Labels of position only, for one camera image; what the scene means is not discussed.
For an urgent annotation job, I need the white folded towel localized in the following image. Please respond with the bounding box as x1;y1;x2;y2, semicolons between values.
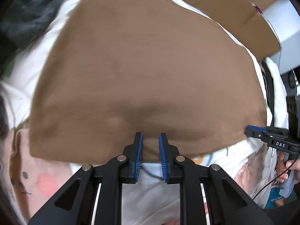
265;57;289;129

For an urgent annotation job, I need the cream bear print bedsheet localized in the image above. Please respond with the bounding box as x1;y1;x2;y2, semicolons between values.
1;0;277;224

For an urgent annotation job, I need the brown cardboard sheet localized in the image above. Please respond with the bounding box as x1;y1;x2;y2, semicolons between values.
183;0;280;61

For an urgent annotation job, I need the teal patterned bag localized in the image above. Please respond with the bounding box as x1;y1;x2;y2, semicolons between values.
264;183;297;209

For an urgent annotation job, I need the grey camouflage jacket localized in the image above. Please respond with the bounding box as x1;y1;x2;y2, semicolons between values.
1;0;65;49

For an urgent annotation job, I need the brown graphic t-shirt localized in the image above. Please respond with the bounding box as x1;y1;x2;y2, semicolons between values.
29;0;267;164

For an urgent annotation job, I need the person right hand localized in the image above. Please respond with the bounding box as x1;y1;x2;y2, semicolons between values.
275;152;300;183

